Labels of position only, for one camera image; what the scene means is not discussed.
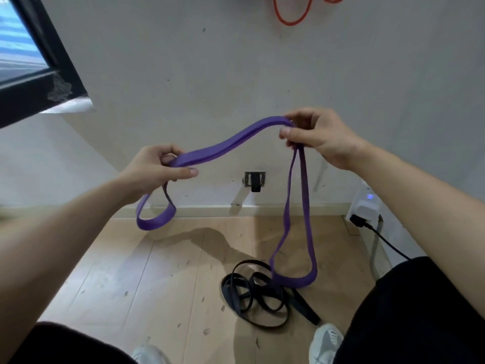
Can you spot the person's left thumb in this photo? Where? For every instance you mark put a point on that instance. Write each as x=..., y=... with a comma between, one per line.
x=182, y=173

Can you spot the white power adapter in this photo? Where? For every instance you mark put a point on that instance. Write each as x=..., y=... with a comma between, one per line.
x=365, y=206

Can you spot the thin black resistance band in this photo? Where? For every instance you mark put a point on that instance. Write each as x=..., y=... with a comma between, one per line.
x=261, y=324

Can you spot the black window frame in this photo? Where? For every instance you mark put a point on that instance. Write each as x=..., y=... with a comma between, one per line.
x=64, y=71

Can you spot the orange resistance band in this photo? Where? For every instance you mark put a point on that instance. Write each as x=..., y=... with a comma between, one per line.
x=333, y=1
x=291, y=22

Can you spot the person's right hand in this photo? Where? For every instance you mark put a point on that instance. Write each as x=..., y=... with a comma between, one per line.
x=329, y=142

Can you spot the person's white shoe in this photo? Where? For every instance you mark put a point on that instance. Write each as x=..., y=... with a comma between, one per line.
x=149, y=355
x=326, y=344

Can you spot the wide black resistance band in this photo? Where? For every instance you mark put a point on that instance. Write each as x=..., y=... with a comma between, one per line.
x=230, y=293

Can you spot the person's white right shoe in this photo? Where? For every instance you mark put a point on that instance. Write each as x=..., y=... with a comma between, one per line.
x=326, y=344

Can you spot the person's right thumb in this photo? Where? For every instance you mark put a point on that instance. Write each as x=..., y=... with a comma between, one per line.
x=297, y=135

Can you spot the person's white left shoe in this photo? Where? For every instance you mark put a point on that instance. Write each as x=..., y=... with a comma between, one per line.
x=149, y=355

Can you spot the person's left hand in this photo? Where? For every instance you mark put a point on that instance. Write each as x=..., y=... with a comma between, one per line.
x=146, y=170

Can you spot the person's black shorts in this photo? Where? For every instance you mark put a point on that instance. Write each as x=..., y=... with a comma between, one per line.
x=416, y=318

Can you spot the person's right forearm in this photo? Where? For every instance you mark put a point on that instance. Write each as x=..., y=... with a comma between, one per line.
x=424, y=212

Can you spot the person's left forearm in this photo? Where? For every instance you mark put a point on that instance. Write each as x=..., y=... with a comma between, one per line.
x=57, y=253

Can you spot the purple resistance band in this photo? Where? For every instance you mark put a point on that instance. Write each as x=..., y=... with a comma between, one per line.
x=227, y=142

